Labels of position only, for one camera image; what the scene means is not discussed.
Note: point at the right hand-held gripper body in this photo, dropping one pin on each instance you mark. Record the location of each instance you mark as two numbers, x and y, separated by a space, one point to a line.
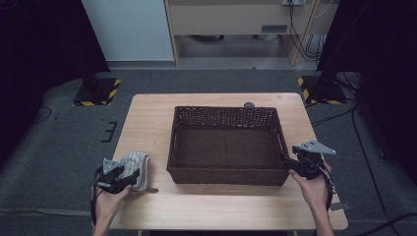
309 165

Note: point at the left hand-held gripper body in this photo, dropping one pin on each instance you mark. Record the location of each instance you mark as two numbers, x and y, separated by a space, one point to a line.
111 182

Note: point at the grey striped towel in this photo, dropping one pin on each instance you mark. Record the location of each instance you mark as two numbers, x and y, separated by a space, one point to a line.
137 160

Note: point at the brown wicker basket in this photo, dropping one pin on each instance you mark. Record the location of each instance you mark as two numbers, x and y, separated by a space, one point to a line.
226 147

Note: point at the person's left hand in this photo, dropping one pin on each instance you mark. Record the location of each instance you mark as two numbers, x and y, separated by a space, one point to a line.
106 205

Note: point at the person's right hand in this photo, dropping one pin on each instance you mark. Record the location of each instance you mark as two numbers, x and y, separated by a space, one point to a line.
316 193

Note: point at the grey floor tape piece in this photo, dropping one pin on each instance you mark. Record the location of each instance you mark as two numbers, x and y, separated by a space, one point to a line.
341 206

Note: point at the round dark table grommet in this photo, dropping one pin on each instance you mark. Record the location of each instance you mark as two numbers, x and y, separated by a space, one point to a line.
249 105

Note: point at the black stand base yellow stripes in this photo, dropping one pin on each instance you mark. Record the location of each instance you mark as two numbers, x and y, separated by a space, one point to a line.
98 93
323 91

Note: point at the dark curtain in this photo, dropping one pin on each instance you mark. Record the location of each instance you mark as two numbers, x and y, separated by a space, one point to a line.
32 49
387 65

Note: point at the white partition panel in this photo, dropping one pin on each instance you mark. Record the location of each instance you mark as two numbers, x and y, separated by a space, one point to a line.
131 29

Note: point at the white power strip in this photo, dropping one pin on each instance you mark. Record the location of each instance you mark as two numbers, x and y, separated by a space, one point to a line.
292 2

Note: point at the beige cabinet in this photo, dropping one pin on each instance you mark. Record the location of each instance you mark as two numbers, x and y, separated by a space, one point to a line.
213 19

